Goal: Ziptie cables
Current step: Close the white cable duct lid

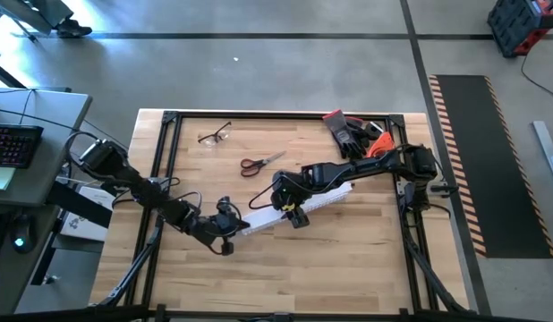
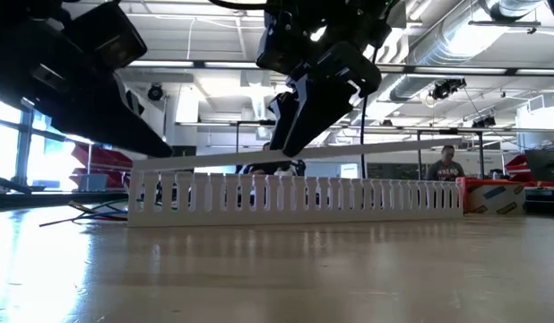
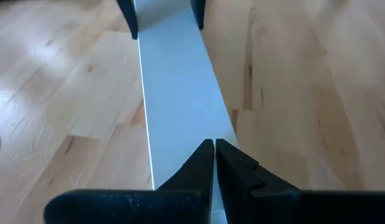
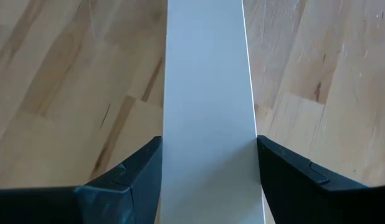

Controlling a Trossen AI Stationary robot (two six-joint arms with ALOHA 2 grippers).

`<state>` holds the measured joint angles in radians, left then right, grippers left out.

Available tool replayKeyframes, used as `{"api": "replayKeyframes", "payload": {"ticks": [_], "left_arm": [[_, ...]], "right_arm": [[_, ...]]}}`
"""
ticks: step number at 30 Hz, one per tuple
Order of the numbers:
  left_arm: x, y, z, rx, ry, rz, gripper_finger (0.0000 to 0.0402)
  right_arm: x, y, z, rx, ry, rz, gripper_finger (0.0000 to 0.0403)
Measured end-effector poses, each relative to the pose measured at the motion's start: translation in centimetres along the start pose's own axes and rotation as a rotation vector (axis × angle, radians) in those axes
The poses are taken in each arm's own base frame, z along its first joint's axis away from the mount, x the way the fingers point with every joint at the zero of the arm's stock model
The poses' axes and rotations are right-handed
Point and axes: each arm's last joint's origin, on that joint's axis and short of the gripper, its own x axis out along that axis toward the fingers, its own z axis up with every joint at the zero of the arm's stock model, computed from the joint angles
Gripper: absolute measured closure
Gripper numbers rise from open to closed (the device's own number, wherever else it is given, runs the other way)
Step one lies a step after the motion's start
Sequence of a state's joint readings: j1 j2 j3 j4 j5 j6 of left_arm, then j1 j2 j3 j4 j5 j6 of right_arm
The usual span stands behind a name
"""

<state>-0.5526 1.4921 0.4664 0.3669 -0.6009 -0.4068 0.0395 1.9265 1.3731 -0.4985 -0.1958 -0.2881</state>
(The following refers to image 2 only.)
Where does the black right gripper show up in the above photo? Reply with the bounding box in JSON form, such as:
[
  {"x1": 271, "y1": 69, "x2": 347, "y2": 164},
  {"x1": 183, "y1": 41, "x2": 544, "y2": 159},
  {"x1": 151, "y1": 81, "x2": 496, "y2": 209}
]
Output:
[{"x1": 256, "y1": 0, "x2": 397, "y2": 158}]

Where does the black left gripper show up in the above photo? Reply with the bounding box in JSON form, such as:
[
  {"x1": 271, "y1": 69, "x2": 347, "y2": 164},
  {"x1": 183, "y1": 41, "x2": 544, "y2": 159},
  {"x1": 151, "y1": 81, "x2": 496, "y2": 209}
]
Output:
[{"x1": 0, "y1": 0, "x2": 174, "y2": 159}]

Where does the white duct cover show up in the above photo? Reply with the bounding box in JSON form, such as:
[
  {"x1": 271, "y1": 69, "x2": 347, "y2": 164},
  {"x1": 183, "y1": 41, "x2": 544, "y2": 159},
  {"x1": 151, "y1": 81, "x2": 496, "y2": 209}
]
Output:
[{"x1": 132, "y1": 137, "x2": 464, "y2": 173}]

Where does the white slotted cable duct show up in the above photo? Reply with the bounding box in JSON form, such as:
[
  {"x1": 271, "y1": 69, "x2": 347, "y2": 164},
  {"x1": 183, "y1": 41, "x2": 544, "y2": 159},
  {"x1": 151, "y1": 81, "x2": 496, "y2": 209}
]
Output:
[{"x1": 126, "y1": 169, "x2": 464, "y2": 229}]

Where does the multicoloured wire bundle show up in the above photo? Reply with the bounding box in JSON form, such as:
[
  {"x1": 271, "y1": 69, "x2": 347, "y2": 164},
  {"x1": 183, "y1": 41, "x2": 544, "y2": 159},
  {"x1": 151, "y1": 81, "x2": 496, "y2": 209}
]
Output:
[{"x1": 38, "y1": 198, "x2": 129, "y2": 228}]

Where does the red storage bin rack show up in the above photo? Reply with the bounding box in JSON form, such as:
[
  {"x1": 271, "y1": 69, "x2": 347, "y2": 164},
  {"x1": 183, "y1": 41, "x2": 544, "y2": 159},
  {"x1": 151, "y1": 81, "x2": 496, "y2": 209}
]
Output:
[{"x1": 70, "y1": 143, "x2": 134, "y2": 191}]

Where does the person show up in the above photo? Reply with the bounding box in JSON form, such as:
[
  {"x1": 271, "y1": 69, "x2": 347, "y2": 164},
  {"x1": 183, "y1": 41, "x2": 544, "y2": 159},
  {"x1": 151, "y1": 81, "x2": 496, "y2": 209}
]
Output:
[
  {"x1": 235, "y1": 141, "x2": 307, "y2": 177},
  {"x1": 427, "y1": 144, "x2": 466, "y2": 182}
]

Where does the black computer monitor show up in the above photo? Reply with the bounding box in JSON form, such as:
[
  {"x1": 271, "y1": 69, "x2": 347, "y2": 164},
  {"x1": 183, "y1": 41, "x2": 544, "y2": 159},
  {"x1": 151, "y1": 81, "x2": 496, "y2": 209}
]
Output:
[{"x1": 170, "y1": 144, "x2": 198, "y2": 159}]

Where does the white taped cardboard box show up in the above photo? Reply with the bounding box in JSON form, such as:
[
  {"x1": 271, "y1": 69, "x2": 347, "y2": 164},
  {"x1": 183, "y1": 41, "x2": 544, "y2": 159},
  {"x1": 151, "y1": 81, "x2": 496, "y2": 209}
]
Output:
[{"x1": 464, "y1": 182, "x2": 527, "y2": 216}]

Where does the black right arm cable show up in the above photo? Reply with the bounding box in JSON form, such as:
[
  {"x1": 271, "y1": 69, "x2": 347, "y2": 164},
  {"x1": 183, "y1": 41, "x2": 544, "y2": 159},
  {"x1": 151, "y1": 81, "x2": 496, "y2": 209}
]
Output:
[{"x1": 359, "y1": 44, "x2": 380, "y2": 179}]

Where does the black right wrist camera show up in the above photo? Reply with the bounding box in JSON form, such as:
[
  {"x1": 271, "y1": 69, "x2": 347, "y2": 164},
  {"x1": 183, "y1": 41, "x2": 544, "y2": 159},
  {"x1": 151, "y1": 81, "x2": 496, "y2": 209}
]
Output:
[{"x1": 324, "y1": 41, "x2": 384, "y2": 99}]

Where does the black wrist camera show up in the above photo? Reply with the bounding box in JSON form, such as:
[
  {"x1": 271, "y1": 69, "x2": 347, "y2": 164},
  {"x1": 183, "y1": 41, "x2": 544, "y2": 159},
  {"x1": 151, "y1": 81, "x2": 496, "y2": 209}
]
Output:
[
  {"x1": 66, "y1": 1, "x2": 149, "y2": 71},
  {"x1": 324, "y1": 41, "x2": 384, "y2": 99}
]

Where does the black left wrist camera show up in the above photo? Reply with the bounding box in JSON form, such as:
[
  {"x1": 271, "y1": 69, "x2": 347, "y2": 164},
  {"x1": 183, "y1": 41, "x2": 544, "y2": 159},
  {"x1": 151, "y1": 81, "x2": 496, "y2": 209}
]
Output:
[{"x1": 66, "y1": 1, "x2": 149, "y2": 71}]

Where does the black aluminium table frame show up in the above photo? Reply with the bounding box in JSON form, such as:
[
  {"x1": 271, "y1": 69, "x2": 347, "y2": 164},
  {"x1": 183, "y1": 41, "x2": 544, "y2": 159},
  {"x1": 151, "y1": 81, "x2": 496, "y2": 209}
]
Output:
[{"x1": 0, "y1": 173, "x2": 130, "y2": 210}]

